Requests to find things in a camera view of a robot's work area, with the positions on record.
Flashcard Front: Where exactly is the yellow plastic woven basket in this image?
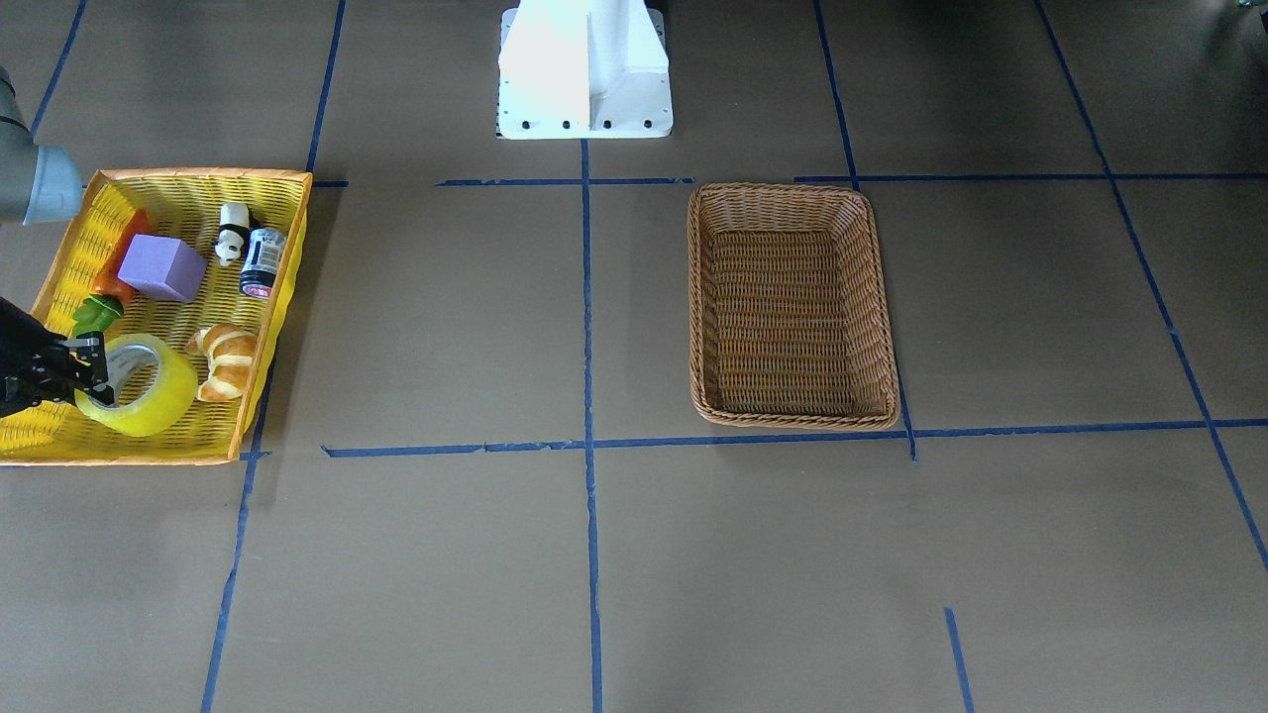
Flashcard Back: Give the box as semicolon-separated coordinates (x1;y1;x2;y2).
1;167;313;466

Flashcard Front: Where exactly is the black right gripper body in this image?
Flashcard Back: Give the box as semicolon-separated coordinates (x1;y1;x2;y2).
1;298;68;417

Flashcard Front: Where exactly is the brown wicker basket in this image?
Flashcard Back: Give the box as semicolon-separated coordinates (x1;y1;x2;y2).
686;181;900;433

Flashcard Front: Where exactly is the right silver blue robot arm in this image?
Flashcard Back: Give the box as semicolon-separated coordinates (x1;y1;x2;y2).
1;71;115;417

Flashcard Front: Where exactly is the toy carrot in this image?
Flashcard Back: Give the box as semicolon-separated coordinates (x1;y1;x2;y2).
68;209;150;337

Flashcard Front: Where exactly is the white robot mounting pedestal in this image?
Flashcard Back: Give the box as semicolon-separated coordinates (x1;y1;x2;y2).
495;1;675;141

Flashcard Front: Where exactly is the purple foam cube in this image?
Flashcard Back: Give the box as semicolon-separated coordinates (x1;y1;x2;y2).
117;233;208;303

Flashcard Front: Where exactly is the yellow tape roll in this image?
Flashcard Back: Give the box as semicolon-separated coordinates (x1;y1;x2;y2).
75;332;199;438

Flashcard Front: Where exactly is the toy croissant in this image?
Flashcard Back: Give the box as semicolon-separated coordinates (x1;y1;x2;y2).
185;322;259;403

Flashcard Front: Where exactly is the small dark labelled can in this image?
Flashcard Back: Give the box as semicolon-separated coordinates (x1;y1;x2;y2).
238;227;288;299

